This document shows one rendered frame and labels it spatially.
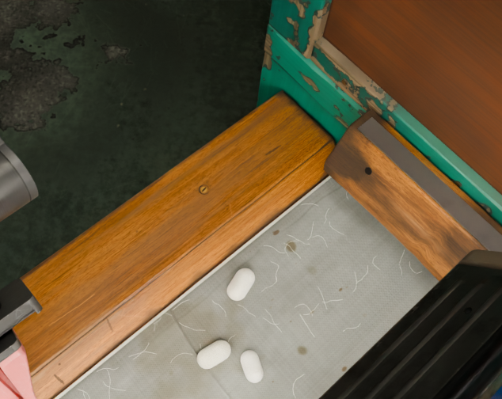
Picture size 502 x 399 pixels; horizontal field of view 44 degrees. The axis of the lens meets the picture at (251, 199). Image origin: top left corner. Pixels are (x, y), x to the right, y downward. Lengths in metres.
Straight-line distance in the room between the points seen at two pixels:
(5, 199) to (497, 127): 0.41
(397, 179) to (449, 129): 0.07
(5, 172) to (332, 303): 0.37
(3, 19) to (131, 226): 1.30
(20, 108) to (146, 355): 1.16
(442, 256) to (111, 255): 0.34
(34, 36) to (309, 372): 1.40
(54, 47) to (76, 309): 1.24
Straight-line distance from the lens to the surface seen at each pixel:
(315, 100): 0.75
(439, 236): 0.65
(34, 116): 1.72
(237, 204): 0.70
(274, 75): 0.79
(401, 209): 0.66
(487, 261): 0.38
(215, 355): 0.65
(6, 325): 0.51
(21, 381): 0.52
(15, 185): 0.50
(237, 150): 0.73
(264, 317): 0.68
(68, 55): 1.81
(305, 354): 0.68
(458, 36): 0.57
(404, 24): 0.60
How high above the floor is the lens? 1.40
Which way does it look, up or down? 64 degrees down
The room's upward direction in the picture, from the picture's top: 9 degrees clockwise
